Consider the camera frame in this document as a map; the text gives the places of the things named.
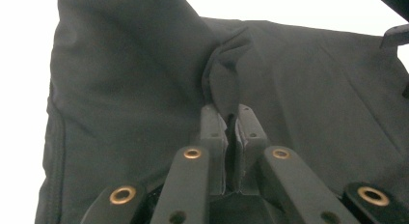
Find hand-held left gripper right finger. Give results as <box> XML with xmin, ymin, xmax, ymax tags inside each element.
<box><xmin>234</xmin><ymin>103</ymin><xmax>270</xmax><ymax>195</ymax></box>

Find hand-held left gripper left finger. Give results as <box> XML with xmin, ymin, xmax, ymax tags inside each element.
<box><xmin>200</xmin><ymin>103</ymin><xmax>230</xmax><ymax>196</ymax></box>

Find black pants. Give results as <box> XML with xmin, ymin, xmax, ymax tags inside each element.
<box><xmin>34</xmin><ymin>0</ymin><xmax>409</xmax><ymax>224</ymax></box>

